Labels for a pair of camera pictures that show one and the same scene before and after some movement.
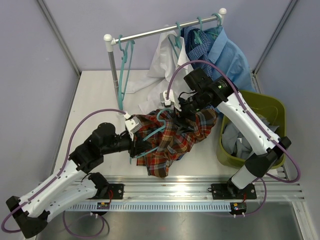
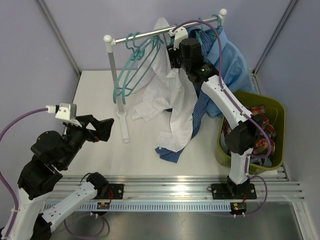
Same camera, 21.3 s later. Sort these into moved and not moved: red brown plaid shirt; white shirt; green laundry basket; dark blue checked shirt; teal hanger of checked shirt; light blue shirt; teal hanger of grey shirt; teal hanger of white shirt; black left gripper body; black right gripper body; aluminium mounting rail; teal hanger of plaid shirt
Moved: teal hanger of white shirt; black left gripper body; teal hanger of grey shirt; black right gripper body; teal hanger of plaid shirt; red brown plaid shirt
Not moved: aluminium mounting rail; light blue shirt; dark blue checked shirt; white shirt; teal hanger of checked shirt; green laundry basket
